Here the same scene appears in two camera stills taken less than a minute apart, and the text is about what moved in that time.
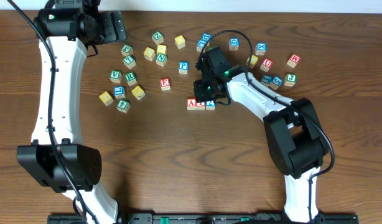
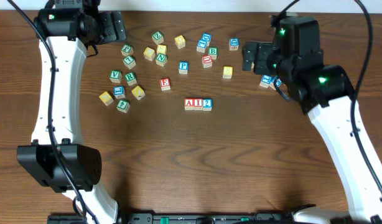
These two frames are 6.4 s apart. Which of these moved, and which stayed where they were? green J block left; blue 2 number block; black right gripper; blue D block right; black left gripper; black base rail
Moved: black right gripper; blue 2 number block
Stayed: black base rail; blue D block right; black left gripper; green J block left
